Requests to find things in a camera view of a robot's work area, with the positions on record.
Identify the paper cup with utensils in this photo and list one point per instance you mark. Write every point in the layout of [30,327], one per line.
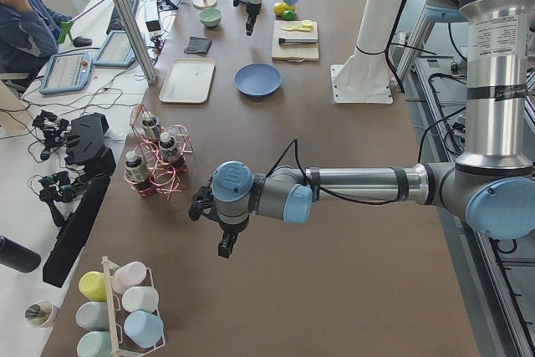
[41,314]

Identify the yellow plastic knife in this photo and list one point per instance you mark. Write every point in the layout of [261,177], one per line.
[297,28]

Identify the white cup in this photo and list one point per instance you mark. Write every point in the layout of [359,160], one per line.
[144,298]

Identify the yellow lemon front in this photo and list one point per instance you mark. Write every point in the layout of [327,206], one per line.
[279,9]

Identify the grey cup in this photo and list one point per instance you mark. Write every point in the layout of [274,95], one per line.
[93,316]

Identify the light blue cup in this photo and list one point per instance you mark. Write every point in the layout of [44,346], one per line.
[143,328]

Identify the green bowl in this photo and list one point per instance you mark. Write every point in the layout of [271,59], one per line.
[210,17]

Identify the teach pendant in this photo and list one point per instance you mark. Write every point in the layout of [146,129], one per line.
[116,52]
[67,73]

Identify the black angular device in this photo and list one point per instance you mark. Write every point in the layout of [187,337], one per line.
[85,145]

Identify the dark bottle white cap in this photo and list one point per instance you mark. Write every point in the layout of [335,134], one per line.
[151,126]
[136,167]
[168,147]

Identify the lemon slice near edge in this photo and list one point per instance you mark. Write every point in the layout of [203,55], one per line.
[307,23]

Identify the teach pendant far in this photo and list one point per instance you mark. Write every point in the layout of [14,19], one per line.
[116,52]

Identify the copper wire bottle rack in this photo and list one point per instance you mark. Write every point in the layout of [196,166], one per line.
[164,177]

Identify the blue round plate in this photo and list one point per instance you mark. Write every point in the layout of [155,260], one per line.
[257,80]

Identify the green lime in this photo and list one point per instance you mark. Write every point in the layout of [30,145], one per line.
[288,15]

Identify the aluminium frame post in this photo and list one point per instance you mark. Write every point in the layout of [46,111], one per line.
[136,40]

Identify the black long bar device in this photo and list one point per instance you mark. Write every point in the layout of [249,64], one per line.
[74,234]

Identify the cream rectangular tray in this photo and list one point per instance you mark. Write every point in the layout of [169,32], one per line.
[188,81]

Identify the mint green cup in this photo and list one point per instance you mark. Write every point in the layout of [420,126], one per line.
[95,344]

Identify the yellow cup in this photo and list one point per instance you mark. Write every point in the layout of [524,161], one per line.
[92,286]

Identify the dark bottle white cap lower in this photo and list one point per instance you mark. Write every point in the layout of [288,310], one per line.
[136,167]

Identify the pink cup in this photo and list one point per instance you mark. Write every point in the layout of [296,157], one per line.
[130,275]

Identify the wooden cutting board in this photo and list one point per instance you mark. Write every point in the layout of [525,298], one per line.
[294,53]

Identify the steel cylinder with black tip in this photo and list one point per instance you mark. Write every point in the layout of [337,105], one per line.
[296,41]

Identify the dark bottle white cap top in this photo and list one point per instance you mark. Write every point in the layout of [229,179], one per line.
[151,126]

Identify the white wire cup rack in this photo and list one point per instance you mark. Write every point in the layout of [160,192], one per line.
[121,345]

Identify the grey folded cloth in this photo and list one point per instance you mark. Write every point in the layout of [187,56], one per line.
[198,45]

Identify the teach pendant near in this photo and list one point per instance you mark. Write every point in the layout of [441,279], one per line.
[67,73]

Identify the black bottle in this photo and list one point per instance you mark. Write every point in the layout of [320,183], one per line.
[18,257]

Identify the black computer mouse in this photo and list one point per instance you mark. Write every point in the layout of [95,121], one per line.
[81,41]

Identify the dark bottle white cap middle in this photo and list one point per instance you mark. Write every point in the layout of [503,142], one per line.
[168,147]

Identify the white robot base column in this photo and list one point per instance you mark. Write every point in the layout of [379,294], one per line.
[365,76]

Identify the seated person in blue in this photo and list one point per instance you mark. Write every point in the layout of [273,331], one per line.
[29,34]

